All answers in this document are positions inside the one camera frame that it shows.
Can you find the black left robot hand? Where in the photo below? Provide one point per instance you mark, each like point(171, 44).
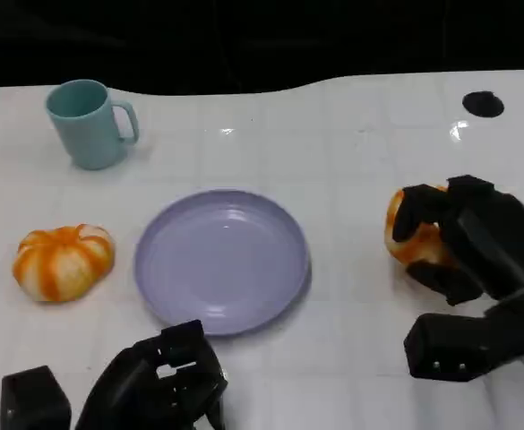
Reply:
point(154, 385)

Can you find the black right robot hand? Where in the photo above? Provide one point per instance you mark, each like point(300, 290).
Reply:
point(481, 237)

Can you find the orange white toy bread roll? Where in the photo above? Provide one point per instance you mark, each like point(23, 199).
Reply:
point(416, 244)
point(62, 262)

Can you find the black round table grommet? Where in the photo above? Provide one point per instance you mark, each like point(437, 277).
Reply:
point(483, 104)

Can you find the lilac plate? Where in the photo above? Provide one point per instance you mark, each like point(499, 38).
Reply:
point(223, 262)

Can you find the pale green mug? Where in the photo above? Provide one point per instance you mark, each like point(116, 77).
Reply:
point(89, 125)

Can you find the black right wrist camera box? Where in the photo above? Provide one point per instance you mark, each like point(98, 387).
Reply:
point(463, 345)

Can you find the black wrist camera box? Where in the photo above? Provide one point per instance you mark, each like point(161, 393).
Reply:
point(33, 398)
point(463, 345)

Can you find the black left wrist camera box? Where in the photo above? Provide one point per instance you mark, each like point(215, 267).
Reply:
point(33, 398)

